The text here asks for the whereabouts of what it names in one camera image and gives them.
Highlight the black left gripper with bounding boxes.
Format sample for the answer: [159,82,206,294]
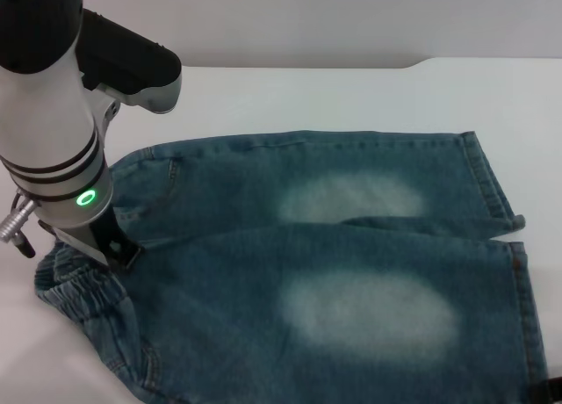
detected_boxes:
[38,208,146,272]

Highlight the blue denim shorts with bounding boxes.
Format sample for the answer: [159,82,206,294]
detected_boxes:
[33,130,550,404]

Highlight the silver left arm cable connector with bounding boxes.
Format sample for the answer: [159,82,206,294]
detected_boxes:
[0,192,37,259]

